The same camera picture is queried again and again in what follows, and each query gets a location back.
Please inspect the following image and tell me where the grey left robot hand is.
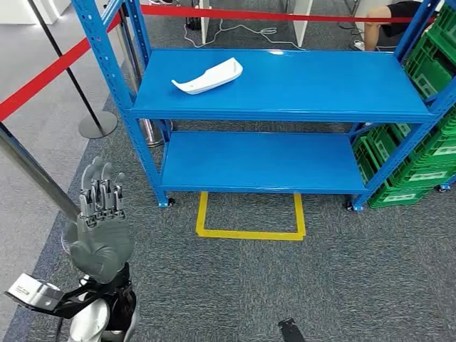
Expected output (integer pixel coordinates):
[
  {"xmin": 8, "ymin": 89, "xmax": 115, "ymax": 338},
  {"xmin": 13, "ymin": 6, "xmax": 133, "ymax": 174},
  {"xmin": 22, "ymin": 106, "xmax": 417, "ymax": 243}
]
[{"xmin": 63, "ymin": 156, "xmax": 135, "ymax": 285}]

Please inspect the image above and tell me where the white plastic shell part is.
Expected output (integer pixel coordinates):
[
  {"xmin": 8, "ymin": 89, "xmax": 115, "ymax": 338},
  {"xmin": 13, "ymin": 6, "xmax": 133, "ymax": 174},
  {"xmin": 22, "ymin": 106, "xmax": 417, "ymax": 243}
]
[{"xmin": 171, "ymin": 57, "xmax": 244, "ymax": 95}]

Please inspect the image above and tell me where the red barrier belt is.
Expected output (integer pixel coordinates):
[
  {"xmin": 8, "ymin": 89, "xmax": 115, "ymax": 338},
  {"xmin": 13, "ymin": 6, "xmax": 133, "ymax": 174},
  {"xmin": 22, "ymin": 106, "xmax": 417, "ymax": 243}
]
[
  {"xmin": 140, "ymin": 4, "xmax": 437, "ymax": 24},
  {"xmin": 0, "ymin": 11, "xmax": 122, "ymax": 123}
]

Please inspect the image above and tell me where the white plinth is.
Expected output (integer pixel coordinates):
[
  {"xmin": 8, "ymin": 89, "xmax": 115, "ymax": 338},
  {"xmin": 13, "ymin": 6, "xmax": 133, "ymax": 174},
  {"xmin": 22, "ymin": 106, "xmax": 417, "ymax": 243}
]
[{"xmin": 0, "ymin": 0, "xmax": 72, "ymax": 26}]

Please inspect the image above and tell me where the white desk panel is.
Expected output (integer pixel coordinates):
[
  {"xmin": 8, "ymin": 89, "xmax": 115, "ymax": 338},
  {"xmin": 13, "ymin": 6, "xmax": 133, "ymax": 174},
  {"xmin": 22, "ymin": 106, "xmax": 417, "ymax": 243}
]
[
  {"xmin": 199, "ymin": 0, "xmax": 211, "ymax": 46},
  {"xmin": 290, "ymin": 0, "xmax": 314, "ymax": 48}
]

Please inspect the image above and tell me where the green plastic crate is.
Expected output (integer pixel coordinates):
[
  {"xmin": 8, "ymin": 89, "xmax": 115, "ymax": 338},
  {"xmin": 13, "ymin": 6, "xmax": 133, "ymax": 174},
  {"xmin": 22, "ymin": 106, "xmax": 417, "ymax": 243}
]
[
  {"xmin": 404, "ymin": 2, "xmax": 456, "ymax": 100},
  {"xmin": 367, "ymin": 109, "xmax": 456, "ymax": 190},
  {"xmin": 353, "ymin": 135, "xmax": 433, "ymax": 209}
]

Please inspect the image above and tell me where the person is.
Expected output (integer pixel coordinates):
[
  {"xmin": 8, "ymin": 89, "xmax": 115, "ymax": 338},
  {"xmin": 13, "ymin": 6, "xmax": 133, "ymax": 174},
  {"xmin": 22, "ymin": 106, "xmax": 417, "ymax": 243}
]
[{"xmin": 354, "ymin": 0, "xmax": 444, "ymax": 52}]

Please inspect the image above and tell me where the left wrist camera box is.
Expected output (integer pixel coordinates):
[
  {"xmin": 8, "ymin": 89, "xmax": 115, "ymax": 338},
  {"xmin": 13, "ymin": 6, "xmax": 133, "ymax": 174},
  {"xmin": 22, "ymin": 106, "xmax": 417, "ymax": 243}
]
[{"xmin": 4, "ymin": 272, "xmax": 66, "ymax": 314}]

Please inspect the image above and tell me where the chrome stanchion post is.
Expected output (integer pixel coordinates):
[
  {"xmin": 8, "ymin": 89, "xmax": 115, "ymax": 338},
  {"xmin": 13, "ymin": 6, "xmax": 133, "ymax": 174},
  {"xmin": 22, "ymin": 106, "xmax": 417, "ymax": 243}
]
[
  {"xmin": 0, "ymin": 121, "xmax": 81, "ymax": 223},
  {"xmin": 117, "ymin": 6, "xmax": 174, "ymax": 148}
]

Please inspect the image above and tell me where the black stanchion post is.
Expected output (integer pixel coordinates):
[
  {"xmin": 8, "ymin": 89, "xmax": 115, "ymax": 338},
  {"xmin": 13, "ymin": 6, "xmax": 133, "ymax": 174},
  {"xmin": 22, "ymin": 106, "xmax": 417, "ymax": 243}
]
[{"xmin": 27, "ymin": 0, "xmax": 119, "ymax": 140}]

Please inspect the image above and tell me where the white floor cable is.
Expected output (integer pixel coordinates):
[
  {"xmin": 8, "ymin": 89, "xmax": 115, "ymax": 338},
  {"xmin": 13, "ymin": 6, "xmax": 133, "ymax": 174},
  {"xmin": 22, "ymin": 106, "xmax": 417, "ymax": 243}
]
[{"xmin": 183, "ymin": 19, "xmax": 307, "ymax": 52}]

